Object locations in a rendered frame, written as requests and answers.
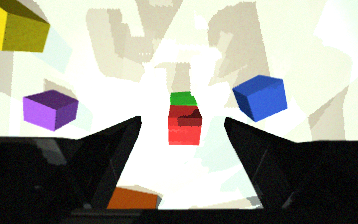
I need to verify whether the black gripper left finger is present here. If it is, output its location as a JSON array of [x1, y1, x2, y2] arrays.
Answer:
[[0, 116, 142, 209]]

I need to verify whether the blue cube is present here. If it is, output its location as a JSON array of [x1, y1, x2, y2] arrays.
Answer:
[[232, 74, 288, 123]]

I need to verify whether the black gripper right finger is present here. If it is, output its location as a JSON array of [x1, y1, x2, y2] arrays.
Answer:
[[224, 117, 358, 208]]

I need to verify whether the purple block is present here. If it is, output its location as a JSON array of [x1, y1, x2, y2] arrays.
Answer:
[[22, 89, 79, 132]]

